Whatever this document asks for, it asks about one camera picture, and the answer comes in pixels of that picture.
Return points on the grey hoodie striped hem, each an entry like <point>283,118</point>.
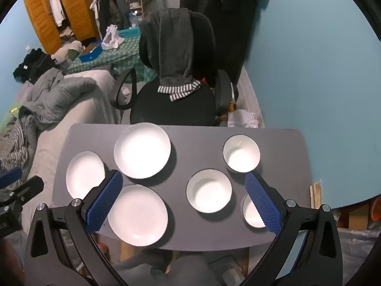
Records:
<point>169,50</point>

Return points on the black office chair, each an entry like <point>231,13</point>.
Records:
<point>172,107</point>

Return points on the white hanging shirt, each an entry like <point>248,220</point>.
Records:
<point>56,6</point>

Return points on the silver plastic sheet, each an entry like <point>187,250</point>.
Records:
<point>357,250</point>

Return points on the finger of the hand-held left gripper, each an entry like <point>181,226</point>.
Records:
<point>29,186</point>
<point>10,177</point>

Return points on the black hanging coats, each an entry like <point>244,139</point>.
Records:
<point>229,20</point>

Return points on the orange brown object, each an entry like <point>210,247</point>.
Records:
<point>230,107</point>

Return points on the white plastic bag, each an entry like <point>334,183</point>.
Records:
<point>242,119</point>
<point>110,38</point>

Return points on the wooden wardrobe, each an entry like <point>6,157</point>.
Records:
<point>38,20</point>

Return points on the teal plastic crate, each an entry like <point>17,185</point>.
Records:
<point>131,32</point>

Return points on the wooden board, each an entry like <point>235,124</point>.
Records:
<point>315,193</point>

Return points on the white bowl black rim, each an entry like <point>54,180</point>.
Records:
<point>251,214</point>
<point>209,192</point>
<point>241,156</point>

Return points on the person's legs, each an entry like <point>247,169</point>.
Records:
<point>148,274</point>

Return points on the white round plate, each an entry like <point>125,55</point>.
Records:
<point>142,150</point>
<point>140,217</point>
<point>83,174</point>

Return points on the striped blanket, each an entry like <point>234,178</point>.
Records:
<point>13,146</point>

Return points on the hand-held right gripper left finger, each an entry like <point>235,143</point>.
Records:
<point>104,202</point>

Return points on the grey duvet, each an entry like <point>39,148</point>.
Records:
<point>56,95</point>

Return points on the small white cloth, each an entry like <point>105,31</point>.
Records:
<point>125,93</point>

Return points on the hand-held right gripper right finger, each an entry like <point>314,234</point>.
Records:
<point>263,202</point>

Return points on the green checkered tablecloth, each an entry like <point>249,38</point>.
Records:
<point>119,53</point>

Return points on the blue cardboard box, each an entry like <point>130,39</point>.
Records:
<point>89,54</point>

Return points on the black clothes pile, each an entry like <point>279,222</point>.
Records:
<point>35,62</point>

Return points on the dark clothes on rack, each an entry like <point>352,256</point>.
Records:
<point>114,12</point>

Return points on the brown cardboard box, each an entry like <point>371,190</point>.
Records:
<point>358,217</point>

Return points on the beige clothes pile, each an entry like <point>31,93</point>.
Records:
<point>67,50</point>

